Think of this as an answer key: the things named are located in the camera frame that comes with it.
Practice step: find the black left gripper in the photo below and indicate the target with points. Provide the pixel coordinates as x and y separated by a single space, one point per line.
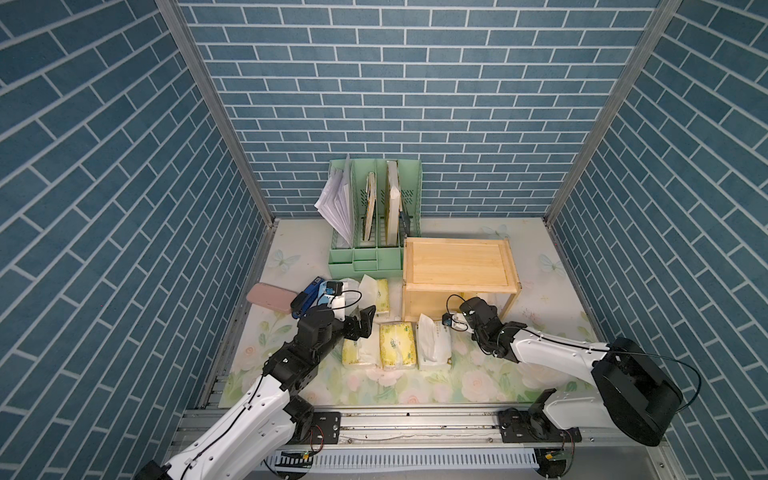
353 333

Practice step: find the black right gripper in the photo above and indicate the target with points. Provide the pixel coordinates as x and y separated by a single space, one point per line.
493 311

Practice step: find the yellow green tissue pack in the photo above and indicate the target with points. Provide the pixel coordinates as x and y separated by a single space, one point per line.
375 292

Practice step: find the white tissue pack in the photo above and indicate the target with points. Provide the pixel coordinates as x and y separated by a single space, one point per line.
434 344

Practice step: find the wooden two-tier shelf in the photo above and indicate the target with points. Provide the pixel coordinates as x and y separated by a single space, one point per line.
435 270

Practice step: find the blue tissue pack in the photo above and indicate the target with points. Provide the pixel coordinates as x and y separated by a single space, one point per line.
352 294

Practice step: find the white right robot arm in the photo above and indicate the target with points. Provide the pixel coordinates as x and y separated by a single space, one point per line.
630 393

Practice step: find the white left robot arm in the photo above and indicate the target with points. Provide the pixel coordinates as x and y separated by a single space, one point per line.
271 413

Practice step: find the green plastic file organizer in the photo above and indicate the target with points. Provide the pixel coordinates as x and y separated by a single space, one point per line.
380 260

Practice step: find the floral table mat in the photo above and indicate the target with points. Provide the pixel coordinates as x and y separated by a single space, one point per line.
552 307

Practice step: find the pink phone-like object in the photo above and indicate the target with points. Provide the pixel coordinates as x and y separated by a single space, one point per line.
271 297

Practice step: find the white paper stack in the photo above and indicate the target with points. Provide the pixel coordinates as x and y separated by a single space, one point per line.
334 205

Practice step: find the brown edged book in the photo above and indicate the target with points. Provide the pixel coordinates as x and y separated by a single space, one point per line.
369 224

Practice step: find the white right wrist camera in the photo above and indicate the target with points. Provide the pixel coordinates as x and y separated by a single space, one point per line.
454 322

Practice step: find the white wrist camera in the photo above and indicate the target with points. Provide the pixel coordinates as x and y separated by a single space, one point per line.
454 322
331 294

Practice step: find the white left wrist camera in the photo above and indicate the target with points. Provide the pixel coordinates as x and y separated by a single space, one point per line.
331 294

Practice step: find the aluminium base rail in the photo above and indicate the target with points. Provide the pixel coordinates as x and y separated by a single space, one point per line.
460 441

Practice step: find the aluminium right corner post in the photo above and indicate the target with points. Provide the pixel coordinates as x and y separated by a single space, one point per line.
657 24

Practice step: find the aluminium corner post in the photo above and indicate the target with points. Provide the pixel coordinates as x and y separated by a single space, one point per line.
657 24
173 17

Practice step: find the aluminium left corner post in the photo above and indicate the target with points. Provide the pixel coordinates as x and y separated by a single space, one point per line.
173 17

